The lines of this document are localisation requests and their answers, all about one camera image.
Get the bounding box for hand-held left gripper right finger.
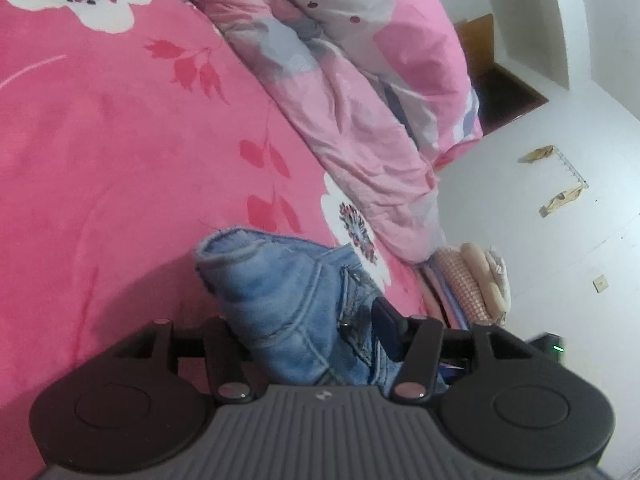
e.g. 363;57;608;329
372;298;531;405

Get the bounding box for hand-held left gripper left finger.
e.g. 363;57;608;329
114;317;268;403

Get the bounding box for blue denim jeans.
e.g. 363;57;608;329
194;228;451;388

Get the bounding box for stack of folded clothes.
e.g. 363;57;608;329
417;242;512;328

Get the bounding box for yellow hanging cloth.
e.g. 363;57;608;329
518;145;555;163
539;186;585;217

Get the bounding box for pink floral bed sheet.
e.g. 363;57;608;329
0;0;443;480

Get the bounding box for pink patchwork duvet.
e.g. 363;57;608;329
115;0;485;266

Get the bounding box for wooden door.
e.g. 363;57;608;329
455;14;548;133

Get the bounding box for wall hook rail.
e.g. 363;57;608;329
551;146;590;189

